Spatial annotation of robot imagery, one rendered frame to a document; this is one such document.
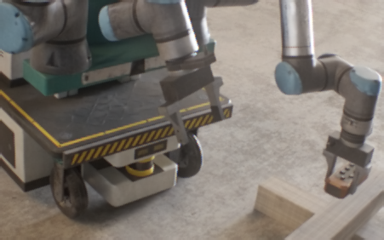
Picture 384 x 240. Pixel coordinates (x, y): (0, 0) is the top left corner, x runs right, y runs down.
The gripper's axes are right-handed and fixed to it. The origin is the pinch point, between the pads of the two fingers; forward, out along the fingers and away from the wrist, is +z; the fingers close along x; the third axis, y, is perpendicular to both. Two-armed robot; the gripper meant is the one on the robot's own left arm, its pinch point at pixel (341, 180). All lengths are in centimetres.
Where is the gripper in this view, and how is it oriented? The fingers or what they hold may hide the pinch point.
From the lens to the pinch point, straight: 188.5
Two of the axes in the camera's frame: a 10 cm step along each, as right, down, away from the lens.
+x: 7.6, 3.7, -5.3
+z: -1.1, 8.8, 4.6
